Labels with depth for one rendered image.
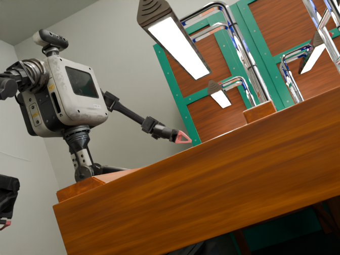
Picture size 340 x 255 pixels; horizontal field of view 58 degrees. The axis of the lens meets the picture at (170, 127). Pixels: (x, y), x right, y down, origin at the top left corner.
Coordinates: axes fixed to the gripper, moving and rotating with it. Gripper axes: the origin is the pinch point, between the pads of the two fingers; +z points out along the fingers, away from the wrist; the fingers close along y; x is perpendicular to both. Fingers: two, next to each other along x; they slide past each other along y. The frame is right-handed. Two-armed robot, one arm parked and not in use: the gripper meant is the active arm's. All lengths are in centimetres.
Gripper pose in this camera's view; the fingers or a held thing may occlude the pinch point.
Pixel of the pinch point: (189, 140)
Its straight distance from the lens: 156.6
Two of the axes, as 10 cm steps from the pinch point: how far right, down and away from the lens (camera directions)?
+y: 3.0, 0.7, 9.5
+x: -3.1, 9.5, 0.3
